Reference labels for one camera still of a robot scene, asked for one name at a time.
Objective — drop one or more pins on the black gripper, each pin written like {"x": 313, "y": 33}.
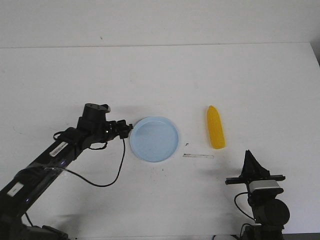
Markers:
{"x": 115, "y": 129}
{"x": 257, "y": 170}

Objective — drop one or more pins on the light blue plastic plate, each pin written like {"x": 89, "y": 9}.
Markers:
{"x": 154, "y": 139}

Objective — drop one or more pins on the yellow toy corn cob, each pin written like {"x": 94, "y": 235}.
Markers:
{"x": 215, "y": 128}

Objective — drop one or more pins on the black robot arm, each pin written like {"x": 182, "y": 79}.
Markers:
{"x": 31, "y": 182}
{"x": 268, "y": 213}

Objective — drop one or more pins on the strip of clear tape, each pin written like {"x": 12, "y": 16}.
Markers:
{"x": 205, "y": 156}

